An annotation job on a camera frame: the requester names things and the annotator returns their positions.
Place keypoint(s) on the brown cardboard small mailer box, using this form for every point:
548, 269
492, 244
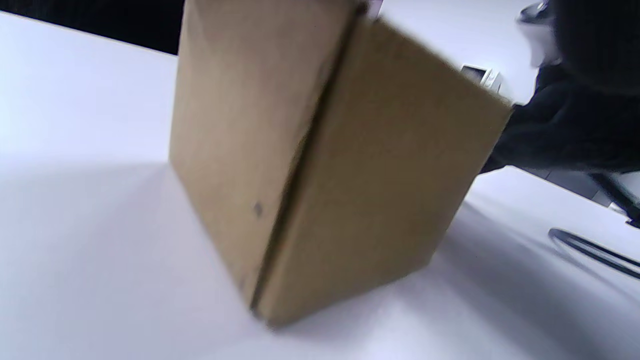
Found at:
350, 165

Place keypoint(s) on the dark grey right hand controller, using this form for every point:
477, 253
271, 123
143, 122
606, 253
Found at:
537, 40

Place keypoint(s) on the person's body in black shirt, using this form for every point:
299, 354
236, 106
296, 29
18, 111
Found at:
100, 20

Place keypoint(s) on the person's right hand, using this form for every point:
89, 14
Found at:
560, 130

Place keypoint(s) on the white rectangular device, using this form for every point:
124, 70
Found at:
482, 75

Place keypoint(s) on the person's left hand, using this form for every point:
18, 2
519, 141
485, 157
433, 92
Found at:
600, 45

